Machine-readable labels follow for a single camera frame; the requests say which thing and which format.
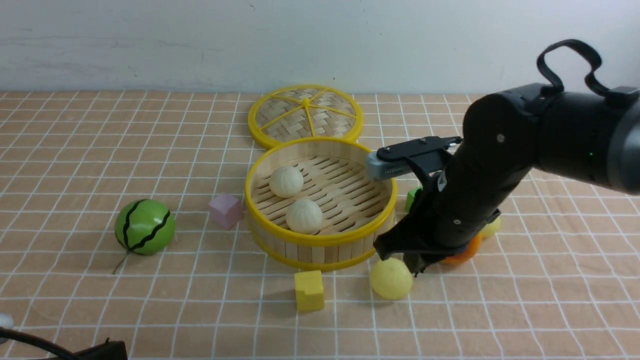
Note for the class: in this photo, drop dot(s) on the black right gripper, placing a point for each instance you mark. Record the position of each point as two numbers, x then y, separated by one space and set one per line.
442 222

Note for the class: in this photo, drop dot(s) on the yellow bun front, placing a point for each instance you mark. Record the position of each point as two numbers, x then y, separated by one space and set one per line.
391 279

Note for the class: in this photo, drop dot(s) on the yellow bun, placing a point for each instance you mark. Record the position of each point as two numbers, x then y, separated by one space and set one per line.
391 279
490 229

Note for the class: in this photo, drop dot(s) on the white bun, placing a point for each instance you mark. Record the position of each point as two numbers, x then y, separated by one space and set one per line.
304 216
286 181

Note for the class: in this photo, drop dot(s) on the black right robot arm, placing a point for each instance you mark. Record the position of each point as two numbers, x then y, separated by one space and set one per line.
580 136

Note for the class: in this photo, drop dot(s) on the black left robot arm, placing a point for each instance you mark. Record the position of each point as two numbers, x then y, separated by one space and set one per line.
108 350

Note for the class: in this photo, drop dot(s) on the bamboo steamer tray yellow rim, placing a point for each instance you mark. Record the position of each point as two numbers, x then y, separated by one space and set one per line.
355 208

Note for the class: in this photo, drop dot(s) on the woven bamboo steamer lid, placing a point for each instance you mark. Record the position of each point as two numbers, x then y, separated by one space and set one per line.
304 111

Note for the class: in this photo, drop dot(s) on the orange toy pear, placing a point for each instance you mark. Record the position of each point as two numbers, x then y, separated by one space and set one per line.
467 254

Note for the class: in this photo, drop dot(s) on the green cube block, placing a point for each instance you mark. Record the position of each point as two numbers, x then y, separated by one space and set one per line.
411 197

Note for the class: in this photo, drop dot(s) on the yellow cube block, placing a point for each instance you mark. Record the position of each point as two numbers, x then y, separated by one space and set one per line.
309 291

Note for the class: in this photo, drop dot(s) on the pink purple cube block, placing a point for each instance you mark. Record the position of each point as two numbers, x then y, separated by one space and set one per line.
226 210

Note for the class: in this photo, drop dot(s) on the green toy watermelon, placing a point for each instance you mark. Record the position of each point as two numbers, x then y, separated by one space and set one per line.
144 227

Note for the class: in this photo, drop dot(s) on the checkered peach tablecloth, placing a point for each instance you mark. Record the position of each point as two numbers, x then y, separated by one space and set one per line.
560 281

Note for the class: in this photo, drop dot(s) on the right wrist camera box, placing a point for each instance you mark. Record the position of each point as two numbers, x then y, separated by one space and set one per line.
421 157

